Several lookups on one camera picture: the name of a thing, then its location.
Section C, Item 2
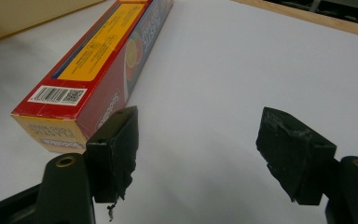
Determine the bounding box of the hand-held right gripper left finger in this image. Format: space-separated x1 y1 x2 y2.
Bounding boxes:
35 105 140 224

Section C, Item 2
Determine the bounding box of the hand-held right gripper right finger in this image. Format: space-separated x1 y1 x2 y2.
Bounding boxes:
255 106 358 224

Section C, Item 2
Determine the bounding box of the red plastic wrap box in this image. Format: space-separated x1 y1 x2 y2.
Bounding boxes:
10 0 173 155

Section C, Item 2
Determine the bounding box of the beige cardboard box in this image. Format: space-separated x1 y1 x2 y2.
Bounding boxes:
0 0 106 45

